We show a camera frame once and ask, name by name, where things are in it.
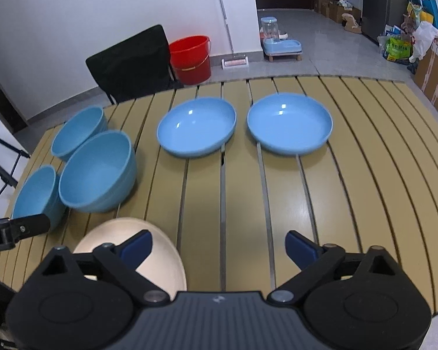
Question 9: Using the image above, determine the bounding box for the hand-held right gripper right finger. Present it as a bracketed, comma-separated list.
[270, 230, 400, 305]

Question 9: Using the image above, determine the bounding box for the white plastic bag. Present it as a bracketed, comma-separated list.
[410, 21, 438, 63]

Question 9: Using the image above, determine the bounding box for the red bucket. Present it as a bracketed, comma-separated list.
[168, 36, 211, 85]

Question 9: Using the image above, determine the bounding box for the blue pet water feeder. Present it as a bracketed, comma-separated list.
[260, 17, 303, 61]

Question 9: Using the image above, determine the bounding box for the large blue bowl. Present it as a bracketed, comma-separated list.
[58, 130, 137, 213]

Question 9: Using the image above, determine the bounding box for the cream white plate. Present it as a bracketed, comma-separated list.
[73, 218, 187, 300]

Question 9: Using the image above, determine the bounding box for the black chair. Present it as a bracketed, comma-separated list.
[86, 25, 185, 104]

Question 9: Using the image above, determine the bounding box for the tan cardboard piece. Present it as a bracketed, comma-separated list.
[341, 13, 363, 33]

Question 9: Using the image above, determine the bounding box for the green pet food bag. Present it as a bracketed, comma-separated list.
[381, 36, 414, 62]

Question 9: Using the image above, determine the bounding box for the white wall conduit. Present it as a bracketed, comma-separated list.
[212, 0, 234, 53]

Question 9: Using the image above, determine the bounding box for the black tripod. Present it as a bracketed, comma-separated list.
[0, 127, 32, 223]

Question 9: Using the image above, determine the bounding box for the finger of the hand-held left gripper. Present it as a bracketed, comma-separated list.
[7, 213, 51, 243]

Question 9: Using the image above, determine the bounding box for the large cardboard box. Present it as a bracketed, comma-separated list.
[413, 38, 438, 119]

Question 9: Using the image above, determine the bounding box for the dark grey refrigerator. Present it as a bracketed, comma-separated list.
[361, 0, 424, 41]

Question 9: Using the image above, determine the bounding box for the colourful gift bag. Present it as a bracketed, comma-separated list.
[405, 0, 438, 32]

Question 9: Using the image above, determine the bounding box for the pile of cardboard boxes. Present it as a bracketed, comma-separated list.
[313, 0, 362, 22]

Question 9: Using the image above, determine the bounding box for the dark open shelf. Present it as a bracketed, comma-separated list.
[0, 62, 28, 134]

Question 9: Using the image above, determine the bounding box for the white pink floor brush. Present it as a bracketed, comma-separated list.
[221, 55, 249, 69]

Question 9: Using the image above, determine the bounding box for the blue plate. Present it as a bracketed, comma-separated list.
[247, 93, 333, 157]
[157, 97, 237, 158]

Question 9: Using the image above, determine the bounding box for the small blue bowl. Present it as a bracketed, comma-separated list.
[51, 106, 109, 162]
[12, 165, 67, 232]

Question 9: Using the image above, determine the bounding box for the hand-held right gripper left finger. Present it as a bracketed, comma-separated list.
[40, 230, 170, 305]

